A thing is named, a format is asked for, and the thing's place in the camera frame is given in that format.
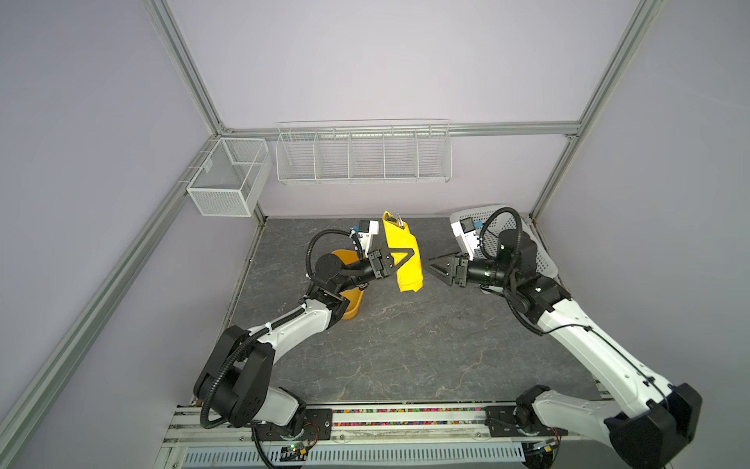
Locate yellow paper napkin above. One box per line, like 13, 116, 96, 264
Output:
383, 211, 424, 292

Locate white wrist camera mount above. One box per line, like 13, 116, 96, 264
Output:
350, 220, 380, 258
450, 216, 484, 260

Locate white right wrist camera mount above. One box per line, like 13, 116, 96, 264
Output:
450, 216, 484, 260

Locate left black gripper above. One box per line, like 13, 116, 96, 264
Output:
335, 250, 413, 295

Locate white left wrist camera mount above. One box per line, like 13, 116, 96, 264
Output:
350, 220, 380, 258

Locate white mesh box basket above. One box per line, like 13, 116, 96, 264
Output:
187, 138, 271, 218

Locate white vent grille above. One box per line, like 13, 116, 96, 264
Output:
180, 442, 525, 468

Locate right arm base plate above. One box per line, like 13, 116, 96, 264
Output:
484, 405, 568, 438

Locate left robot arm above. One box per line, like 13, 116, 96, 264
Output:
193, 224, 424, 437

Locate white wire shelf rack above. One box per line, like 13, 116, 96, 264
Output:
275, 119, 453, 184

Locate yellow plastic tray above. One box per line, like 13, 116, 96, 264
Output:
333, 249, 364, 320

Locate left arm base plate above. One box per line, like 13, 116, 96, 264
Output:
253, 408, 333, 442

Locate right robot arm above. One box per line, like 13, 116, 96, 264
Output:
428, 206, 703, 468

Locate white perforated plastic basket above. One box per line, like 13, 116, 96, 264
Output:
449, 204, 559, 279

